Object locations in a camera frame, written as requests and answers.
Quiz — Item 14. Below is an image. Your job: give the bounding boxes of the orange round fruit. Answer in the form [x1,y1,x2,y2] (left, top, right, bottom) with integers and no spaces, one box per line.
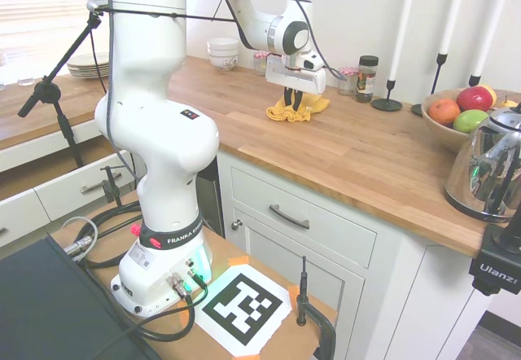
[428,98,462,127]

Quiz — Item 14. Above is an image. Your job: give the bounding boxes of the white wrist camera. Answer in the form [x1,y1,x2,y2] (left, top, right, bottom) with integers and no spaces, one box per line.
[301,51,326,72]

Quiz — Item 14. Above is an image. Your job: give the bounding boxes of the white taper candle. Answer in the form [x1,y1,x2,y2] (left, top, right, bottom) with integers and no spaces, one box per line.
[440,0,470,55]
[388,0,418,82]
[473,0,517,77]

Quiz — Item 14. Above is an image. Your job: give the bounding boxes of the tall black candle holder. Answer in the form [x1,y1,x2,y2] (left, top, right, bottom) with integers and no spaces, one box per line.
[410,52,449,117]

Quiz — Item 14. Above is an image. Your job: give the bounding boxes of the metal drawer pull handle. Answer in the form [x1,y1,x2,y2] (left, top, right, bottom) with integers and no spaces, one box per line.
[268,204,312,231]

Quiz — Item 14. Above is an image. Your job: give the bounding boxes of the brown wooden mounting board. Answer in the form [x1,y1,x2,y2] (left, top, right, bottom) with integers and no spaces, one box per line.
[48,203,339,360]

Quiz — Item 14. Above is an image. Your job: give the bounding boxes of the large black bar clamp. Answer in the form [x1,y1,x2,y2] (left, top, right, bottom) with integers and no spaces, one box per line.
[296,255,337,360]

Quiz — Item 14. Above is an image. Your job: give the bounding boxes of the green apple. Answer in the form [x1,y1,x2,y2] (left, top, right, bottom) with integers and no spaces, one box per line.
[453,109,490,134]

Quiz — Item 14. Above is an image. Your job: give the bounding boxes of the white kitchen cabinet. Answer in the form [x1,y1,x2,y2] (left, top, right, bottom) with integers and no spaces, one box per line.
[217,147,496,360]

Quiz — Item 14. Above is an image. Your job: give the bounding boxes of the black-lidded spice jar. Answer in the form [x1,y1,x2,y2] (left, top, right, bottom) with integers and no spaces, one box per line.
[355,55,380,104]

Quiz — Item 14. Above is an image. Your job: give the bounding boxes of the shiny steel kettle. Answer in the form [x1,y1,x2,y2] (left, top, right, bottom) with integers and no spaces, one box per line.
[444,101,521,225]

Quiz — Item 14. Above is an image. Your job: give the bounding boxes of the white plate stack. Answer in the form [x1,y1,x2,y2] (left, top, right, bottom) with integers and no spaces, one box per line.
[66,52,111,79]

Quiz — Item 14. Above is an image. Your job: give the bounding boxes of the clear drinking glass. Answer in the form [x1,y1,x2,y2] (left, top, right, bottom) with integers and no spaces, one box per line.
[2,50,33,87]

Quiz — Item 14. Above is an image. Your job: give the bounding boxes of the black flat case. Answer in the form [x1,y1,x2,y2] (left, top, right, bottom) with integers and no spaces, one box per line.
[0,235,152,360]

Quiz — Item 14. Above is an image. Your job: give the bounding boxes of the silver bar drawer handle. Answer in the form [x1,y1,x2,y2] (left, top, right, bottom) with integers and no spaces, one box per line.
[80,171,123,195]

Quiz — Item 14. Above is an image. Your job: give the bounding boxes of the red apple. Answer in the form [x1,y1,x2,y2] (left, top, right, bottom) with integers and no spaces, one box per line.
[456,86,495,112]

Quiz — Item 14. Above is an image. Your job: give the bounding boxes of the thick black cable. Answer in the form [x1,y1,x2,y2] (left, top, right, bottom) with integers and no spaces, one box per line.
[79,203,143,271]

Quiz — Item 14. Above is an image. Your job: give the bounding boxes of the glass jar red checkered lid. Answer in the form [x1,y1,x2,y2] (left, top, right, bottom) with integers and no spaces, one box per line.
[337,66,358,96]
[253,50,270,77]

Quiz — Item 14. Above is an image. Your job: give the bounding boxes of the black clamp camera stand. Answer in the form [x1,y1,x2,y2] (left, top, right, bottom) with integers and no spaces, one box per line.
[467,196,521,296]

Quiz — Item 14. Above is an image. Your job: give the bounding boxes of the black white marker sheet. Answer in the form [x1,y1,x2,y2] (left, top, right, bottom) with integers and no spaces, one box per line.
[194,262,294,357]

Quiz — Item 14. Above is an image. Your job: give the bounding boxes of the small black clamp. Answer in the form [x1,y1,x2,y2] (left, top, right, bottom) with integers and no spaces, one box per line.
[100,165,124,207]

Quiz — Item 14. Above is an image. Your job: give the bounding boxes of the white window blinds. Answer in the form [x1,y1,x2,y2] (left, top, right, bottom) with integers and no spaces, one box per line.
[0,0,110,58]

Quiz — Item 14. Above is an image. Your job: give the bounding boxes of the wooden fruit bowl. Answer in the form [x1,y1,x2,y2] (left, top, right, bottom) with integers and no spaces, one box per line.
[420,88,521,154]

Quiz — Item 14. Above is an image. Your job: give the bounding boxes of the black boom stand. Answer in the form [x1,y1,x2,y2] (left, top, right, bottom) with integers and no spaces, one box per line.
[17,9,103,169]

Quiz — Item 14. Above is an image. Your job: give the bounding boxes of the black cable metal plug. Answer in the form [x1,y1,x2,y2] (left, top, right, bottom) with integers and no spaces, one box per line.
[77,272,211,360]

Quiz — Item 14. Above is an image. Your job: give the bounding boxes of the yellow cleaning cloth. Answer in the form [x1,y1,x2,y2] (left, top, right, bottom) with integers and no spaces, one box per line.
[266,92,331,124]

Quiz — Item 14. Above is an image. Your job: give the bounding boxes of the black appliance front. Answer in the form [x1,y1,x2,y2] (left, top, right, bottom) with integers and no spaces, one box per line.
[196,160,225,239]

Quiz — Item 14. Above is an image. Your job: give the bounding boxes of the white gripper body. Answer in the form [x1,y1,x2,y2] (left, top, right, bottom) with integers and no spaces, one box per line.
[265,53,327,94]

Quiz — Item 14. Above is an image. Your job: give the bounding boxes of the white bowl dark pattern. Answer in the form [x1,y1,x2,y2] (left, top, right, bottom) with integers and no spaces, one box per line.
[208,53,239,74]

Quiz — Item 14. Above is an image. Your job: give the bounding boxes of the grey cable metal connector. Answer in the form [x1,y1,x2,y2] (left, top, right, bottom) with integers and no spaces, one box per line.
[60,216,99,264]

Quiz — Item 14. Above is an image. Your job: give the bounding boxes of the white drawer unit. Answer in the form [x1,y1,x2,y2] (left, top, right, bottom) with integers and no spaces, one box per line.
[0,119,142,251]

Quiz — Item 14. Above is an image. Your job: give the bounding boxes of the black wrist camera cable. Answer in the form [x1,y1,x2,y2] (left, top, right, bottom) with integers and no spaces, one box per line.
[211,0,348,82]

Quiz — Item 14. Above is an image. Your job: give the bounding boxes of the short black candle holder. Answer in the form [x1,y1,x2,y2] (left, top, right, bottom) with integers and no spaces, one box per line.
[370,78,404,112]

